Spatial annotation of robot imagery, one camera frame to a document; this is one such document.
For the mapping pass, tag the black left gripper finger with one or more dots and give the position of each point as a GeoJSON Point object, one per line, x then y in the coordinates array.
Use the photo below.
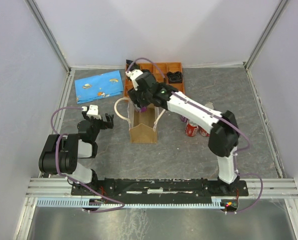
{"type": "Point", "coordinates": [84, 114]}
{"type": "Point", "coordinates": [109, 121]}

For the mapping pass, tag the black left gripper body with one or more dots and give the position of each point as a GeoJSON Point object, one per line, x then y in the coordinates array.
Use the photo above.
{"type": "Point", "coordinates": [96, 124]}

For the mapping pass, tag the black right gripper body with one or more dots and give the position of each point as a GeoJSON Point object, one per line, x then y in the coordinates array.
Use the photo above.
{"type": "Point", "coordinates": [143, 98]}

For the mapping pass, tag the purple can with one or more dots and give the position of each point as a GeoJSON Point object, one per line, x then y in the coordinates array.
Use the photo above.
{"type": "Point", "coordinates": [210, 105]}
{"type": "Point", "coordinates": [183, 119]}
{"type": "Point", "coordinates": [143, 109]}

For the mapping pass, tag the red can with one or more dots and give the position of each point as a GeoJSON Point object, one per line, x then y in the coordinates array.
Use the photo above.
{"type": "Point", "coordinates": [203, 132]}
{"type": "Point", "coordinates": [191, 128]}

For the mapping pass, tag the purple can front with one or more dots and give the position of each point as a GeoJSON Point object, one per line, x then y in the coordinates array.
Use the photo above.
{"type": "Point", "coordinates": [210, 105]}

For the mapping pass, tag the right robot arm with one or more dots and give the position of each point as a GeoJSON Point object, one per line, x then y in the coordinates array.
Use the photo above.
{"type": "Point", "coordinates": [221, 127]}

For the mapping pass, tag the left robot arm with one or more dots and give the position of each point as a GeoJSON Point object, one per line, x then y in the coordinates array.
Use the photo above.
{"type": "Point", "coordinates": [62, 153]}

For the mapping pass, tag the orange wooden compartment tray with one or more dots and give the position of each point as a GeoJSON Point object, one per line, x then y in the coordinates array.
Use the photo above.
{"type": "Point", "coordinates": [165, 67]}

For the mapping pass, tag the dark rolled tie top left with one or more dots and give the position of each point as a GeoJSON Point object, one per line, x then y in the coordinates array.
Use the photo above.
{"type": "Point", "coordinates": [131, 66]}

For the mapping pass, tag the dark rolled tie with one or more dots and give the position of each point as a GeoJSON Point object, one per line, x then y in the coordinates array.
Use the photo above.
{"type": "Point", "coordinates": [131, 66]}
{"type": "Point", "coordinates": [175, 77]}

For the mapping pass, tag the dark rolled tie right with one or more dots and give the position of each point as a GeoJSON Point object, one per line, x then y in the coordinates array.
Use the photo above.
{"type": "Point", "coordinates": [175, 77]}

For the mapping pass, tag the blue patterned folded cloth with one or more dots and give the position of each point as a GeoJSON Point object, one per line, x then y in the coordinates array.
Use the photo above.
{"type": "Point", "coordinates": [98, 87]}

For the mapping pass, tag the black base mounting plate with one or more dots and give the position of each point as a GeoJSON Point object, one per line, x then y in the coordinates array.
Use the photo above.
{"type": "Point", "coordinates": [168, 191]}

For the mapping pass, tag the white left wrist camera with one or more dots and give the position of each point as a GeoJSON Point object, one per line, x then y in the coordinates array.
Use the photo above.
{"type": "Point", "coordinates": [92, 111]}

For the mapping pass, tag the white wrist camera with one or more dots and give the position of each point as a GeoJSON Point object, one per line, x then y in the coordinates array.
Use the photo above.
{"type": "Point", "coordinates": [133, 75]}
{"type": "Point", "coordinates": [92, 111]}

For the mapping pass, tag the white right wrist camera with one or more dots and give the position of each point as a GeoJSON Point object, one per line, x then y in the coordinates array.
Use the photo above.
{"type": "Point", "coordinates": [133, 75]}

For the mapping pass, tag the light blue cable duct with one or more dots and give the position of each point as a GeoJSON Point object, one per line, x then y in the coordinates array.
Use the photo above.
{"type": "Point", "coordinates": [88, 203]}

